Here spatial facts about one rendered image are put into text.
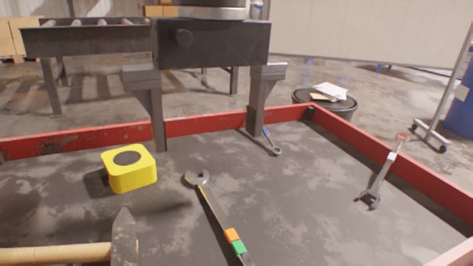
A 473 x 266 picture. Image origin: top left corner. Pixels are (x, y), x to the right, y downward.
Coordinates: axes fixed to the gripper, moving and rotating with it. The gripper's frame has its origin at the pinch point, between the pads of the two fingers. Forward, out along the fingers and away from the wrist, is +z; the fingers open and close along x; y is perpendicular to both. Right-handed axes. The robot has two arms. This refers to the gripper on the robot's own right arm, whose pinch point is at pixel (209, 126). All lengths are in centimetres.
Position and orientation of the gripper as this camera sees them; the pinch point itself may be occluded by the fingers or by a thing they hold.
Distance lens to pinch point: 35.2
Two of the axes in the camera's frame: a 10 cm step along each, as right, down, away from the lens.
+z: -0.4, 8.9, 4.5
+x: 9.2, -1.4, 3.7
